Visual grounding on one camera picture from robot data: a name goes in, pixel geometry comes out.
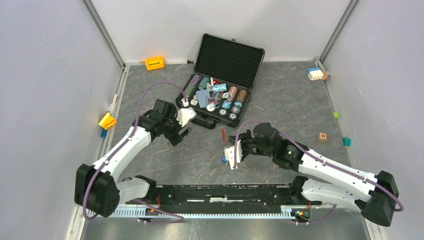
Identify yellow toy block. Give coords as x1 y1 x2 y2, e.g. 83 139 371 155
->
144 55 165 71

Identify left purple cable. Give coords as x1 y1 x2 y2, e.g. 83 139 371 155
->
82 81 190 225

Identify purple poker chip stack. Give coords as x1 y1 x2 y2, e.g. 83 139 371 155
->
184 74 202 98

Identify teal small cube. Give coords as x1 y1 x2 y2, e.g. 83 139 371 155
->
342 136 351 148

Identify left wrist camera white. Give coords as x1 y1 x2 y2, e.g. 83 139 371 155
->
176 100 197 127

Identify wooden letter cube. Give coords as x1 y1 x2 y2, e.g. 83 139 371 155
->
317 132 328 142

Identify yellow orange block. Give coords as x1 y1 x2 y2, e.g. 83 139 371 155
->
98 112 117 130

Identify small blue block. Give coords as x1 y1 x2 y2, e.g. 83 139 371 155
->
100 129 108 139

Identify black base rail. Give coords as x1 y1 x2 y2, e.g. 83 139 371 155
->
141 184 322 214

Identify red keyring with key bunch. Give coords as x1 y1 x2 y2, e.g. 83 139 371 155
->
221 127 228 164

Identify purple cable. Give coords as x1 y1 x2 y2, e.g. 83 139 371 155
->
233 119 405 225
82 81 190 225

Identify black poker chip case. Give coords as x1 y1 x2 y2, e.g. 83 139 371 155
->
175 33 265 129

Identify blue patterned card deck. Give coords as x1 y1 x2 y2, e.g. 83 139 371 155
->
196 89 211 108

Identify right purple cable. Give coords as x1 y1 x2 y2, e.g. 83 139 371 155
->
233 119 405 225

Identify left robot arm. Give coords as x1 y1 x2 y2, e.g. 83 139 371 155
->
74 99 197 217

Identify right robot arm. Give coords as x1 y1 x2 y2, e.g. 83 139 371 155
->
223 121 405 227

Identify green poker chip stack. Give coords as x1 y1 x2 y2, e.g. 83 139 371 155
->
198 77 211 90

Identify light blue chip stack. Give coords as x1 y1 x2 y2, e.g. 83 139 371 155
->
212 83 227 93

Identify white blue brick stack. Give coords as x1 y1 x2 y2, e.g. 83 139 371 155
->
307 67 328 81

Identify clear dealer button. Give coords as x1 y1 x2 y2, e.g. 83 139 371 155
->
210 92 222 109

